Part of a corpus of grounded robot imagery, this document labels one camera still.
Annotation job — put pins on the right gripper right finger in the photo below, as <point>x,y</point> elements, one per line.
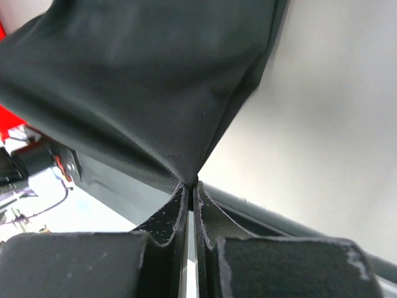
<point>232,262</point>

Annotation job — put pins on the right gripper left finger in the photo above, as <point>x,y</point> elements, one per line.
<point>149,261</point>

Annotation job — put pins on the black t-shirt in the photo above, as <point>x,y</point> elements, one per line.
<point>153,75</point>

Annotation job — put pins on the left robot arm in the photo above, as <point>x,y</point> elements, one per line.
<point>39,153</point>

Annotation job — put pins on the red plastic bin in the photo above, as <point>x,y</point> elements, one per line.
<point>14,74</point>

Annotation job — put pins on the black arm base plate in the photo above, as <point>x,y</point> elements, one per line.
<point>148,188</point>

